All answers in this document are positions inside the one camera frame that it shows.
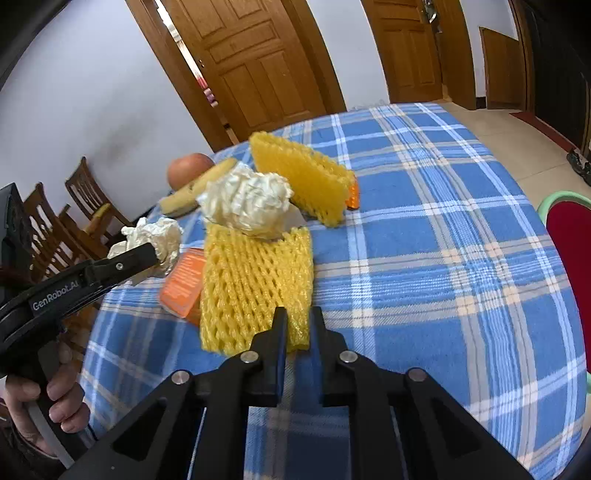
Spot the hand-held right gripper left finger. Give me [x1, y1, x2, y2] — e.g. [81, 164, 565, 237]
[59, 306, 289, 480]

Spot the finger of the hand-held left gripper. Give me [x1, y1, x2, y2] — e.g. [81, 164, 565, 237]
[84, 243, 160, 296]

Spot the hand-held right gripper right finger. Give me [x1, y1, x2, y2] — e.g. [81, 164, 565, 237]
[310, 306, 536, 480]

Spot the small white tissue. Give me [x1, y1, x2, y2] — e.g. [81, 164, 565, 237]
[107, 217, 183, 287]

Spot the yellow foam fruit net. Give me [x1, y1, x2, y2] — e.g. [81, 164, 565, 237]
[199, 224, 315, 356]
[249, 131, 356, 229]

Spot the large white tissue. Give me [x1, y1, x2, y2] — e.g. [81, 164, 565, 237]
[196, 164, 295, 240]

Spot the red basin with green rim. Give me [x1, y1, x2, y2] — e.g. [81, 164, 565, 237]
[537, 190, 591, 395]

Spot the person's left hand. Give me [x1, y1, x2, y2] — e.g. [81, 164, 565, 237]
[0, 342, 91, 457]

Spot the wooden chair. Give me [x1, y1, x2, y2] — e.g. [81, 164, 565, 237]
[65, 156, 139, 241]
[22, 184, 112, 283]

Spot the red apple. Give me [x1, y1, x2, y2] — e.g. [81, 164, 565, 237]
[167, 153, 215, 191]

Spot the banana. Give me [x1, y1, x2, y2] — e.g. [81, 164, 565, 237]
[159, 158, 238, 217]

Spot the white wrapper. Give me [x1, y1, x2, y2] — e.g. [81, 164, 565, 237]
[277, 203, 309, 234]

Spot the blue plaid tablecloth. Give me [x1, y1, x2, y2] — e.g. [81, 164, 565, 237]
[76, 102, 589, 480]

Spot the wooden panel door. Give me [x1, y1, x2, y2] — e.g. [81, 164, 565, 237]
[126, 0, 348, 152]
[360, 0, 476, 110]

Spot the red door mat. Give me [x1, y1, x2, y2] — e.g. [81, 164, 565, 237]
[508, 110, 579, 153]

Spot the white cable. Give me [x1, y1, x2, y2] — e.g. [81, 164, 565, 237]
[25, 401, 75, 468]

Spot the wooden wall panel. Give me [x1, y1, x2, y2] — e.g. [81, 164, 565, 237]
[479, 27, 525, 110]

